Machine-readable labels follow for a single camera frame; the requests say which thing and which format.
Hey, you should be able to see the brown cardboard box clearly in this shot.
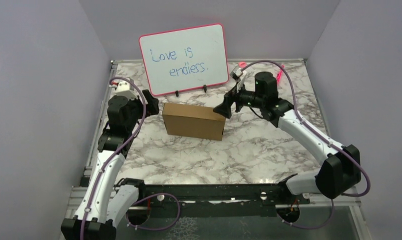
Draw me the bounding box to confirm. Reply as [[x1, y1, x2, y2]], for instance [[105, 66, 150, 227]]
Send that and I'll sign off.
[[162, 102, 226, 141]]

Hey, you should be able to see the pink-framed whiteboard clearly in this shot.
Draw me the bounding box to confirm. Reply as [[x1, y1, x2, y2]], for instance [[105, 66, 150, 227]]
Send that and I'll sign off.
[[138, 23, 229, 96]]

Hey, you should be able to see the purple cable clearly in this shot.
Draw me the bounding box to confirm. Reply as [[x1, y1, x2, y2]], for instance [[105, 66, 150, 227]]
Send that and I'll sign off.
[[240, 60, 372, 230], [80, 76, 182, 240]]

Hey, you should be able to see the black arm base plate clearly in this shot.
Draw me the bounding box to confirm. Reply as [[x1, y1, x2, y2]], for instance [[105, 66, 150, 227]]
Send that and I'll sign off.
[[125, 179, 310, 221]]

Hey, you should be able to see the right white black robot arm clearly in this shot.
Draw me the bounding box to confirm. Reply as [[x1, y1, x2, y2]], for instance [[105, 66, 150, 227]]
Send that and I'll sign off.
[[213, 69, 361, 204]]

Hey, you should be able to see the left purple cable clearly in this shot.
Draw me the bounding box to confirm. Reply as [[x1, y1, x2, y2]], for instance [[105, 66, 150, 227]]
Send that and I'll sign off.
[[80, 76, 182, 240]]

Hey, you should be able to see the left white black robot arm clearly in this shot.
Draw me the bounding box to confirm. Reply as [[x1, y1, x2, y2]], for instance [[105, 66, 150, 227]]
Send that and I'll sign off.
[[60, 89, 159, 240]]

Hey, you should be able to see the aluminium table frame rail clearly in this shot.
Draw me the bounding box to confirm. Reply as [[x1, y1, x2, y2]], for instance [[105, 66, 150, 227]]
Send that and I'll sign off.
[[59, 58, 370, 240]]

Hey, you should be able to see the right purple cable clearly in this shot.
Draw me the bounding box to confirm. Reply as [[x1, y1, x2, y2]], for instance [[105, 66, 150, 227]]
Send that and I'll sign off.
[[240, 60, 372, 230]]

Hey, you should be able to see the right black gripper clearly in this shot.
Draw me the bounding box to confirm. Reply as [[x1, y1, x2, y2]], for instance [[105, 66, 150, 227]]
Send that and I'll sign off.
[[213, 80, 264, 119]]

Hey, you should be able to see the pink marker pen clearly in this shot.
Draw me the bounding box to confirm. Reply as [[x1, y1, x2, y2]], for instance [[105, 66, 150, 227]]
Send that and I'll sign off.
[[276, 65, 284, 84]]

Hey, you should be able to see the pink-capped spray bottle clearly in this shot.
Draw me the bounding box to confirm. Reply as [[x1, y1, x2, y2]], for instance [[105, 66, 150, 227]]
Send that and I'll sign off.
[[238, 61, 247, 68]]

